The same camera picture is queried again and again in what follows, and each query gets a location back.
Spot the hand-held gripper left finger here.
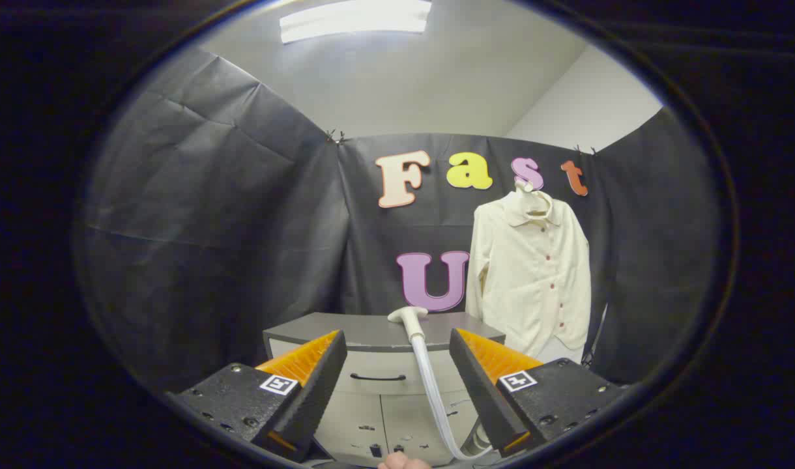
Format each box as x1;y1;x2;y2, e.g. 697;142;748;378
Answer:
166;329;348;464

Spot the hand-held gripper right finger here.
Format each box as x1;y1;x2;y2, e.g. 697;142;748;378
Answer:
448;328;629;458

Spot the cream garment steamer head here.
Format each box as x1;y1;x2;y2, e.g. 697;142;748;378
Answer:
388;306;429;343

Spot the cream button-up shirt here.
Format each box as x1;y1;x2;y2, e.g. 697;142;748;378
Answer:
465;189;592;358

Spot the grey cabinet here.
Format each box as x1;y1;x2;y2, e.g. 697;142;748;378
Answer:
263;311;506;467

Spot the black backdrop cloth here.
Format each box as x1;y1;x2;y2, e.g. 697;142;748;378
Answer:
75;46;721;391

